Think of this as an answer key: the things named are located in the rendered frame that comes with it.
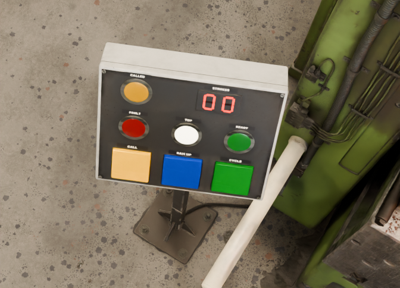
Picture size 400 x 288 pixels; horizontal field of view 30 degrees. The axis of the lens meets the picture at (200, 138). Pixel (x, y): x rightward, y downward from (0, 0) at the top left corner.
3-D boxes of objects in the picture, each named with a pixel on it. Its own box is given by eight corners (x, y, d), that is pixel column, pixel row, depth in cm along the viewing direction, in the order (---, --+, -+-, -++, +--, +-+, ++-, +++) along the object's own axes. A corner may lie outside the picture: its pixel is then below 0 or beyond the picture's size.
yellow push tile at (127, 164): (148, 183, 148) (150, 155, 144) (111, 178, 148) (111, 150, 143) (149, 177, 150) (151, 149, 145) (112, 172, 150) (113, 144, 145)
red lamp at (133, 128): (139, 144, 141) (139, 136, 137) (119, 131, 142) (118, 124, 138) (148, 131, 142) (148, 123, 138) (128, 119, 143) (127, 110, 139)
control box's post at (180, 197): (178, 231, 245) (198, 110, 143) (168, 225, 245) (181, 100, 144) (184, 222, 246) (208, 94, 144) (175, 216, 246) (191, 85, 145)
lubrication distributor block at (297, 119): (302, 138, 180) (313, 118, 167) (280, 125, 181) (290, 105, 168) (309, 127, 181) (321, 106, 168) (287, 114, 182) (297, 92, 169)
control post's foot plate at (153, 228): (186, 268, 241) (187, 263, 232) (129, 232, 244) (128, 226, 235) (221, 213, 248) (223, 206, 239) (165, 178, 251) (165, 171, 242)
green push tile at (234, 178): (247, 196, 149) (253, 169, 144) (210, 191, 149) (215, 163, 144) (248, 190, 150) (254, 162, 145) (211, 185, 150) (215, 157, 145)
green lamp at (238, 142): (244, 158, 142) (246, 151, 138) (223, 146, 142) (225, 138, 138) (252, 145, 143) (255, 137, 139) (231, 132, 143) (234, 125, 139)
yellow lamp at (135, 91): (142, 109, 136) (142, 100, 132) (121, 96, 137) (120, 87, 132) (152, 96, 137) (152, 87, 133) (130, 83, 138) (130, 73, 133)
